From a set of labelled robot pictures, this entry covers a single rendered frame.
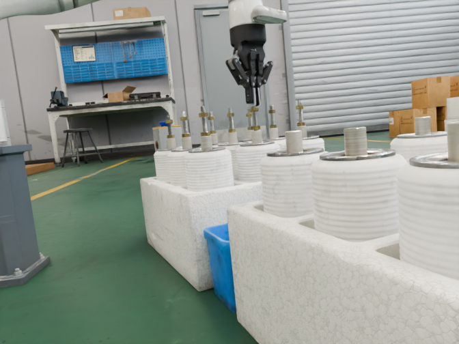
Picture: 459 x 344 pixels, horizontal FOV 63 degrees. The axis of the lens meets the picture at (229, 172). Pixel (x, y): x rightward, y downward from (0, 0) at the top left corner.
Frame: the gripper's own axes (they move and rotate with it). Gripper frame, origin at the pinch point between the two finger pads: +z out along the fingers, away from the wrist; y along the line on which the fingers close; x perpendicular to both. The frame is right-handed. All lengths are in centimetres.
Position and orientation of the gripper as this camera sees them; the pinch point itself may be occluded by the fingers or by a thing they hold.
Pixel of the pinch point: (253, 97)
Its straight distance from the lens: 81.6
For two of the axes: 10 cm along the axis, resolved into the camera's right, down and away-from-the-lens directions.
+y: -7.0, 1.5, -7.0
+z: 0.9, 9.9, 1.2
